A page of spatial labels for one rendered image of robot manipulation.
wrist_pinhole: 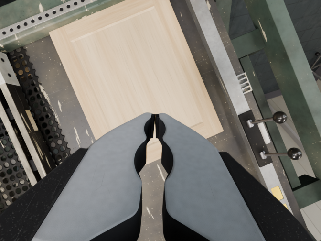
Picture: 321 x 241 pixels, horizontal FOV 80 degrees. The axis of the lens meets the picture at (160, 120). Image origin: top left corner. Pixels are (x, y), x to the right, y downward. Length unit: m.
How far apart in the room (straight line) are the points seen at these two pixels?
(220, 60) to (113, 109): 0.42
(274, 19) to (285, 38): 0.08
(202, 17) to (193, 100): 0.29
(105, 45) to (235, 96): 0.49
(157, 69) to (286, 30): 0.47
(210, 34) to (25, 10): 0.63
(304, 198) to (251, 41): 0.66
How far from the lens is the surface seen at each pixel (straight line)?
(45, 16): 0.82
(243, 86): 0.79
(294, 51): 0.85
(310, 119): 0.88
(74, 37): 0.80
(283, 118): 0.67
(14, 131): 0.79
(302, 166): 3.42
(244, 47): 0.87
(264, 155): 0.77
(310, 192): 1.02
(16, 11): 0.88
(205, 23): 0.77
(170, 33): 0.76
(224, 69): 0.74
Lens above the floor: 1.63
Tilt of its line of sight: 33 degrees down
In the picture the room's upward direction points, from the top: 156 degrees clockwise
